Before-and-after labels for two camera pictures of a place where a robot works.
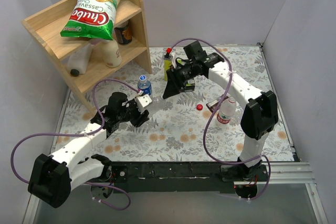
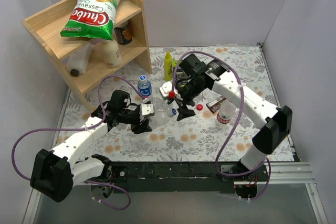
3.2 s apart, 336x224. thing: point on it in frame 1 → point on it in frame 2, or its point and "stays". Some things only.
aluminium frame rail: [286, 173] stays
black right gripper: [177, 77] → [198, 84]
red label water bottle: [227, 110] stays
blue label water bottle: [144, 85] stays
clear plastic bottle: [158, 103] → [160, 118]
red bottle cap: [199, 107] stays
